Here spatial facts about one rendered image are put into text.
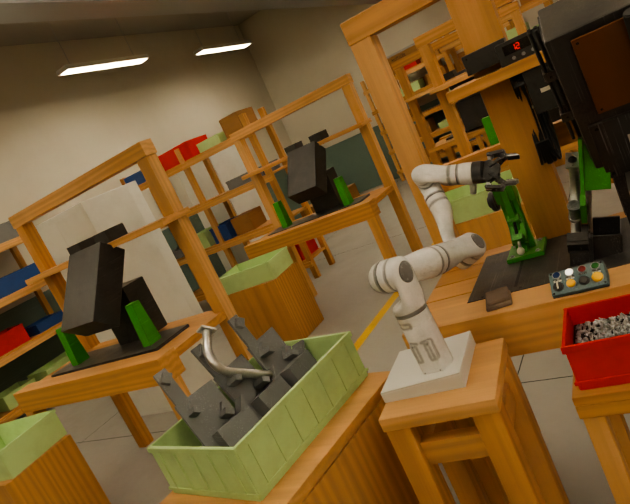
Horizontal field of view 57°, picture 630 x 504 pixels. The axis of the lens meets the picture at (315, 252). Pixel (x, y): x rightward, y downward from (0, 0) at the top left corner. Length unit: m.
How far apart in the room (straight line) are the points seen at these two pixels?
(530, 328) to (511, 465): 0.42
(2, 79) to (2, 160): 1.24
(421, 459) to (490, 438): 0.20
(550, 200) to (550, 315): 0.63
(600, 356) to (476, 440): 0.38
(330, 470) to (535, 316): 0.73
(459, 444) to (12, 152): 8.09
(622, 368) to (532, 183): 0.98
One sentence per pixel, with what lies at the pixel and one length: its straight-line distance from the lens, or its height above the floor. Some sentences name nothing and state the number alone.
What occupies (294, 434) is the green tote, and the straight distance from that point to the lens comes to 1.75.
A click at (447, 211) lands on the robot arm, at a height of 1.19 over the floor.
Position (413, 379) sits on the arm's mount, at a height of 0.89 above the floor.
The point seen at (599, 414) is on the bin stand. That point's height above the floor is 0.75.
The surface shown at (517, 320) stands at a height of 0.86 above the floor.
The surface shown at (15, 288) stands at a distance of 7.79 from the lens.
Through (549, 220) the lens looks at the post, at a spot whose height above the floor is 0.95.
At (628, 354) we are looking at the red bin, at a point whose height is 0.87.
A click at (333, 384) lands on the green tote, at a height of 0.87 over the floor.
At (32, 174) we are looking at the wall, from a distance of 9.06.
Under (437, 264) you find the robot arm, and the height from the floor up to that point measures 1.12.
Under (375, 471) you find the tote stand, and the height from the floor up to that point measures 0.61.
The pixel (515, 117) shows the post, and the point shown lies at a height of 1.36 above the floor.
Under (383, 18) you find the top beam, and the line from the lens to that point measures 2.31.
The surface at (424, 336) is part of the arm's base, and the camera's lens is 1.58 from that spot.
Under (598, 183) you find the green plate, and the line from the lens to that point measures 1.90.
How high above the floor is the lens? 1.60
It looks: 10 degrees down
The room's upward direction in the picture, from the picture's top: 25 degrees counter-clockwise
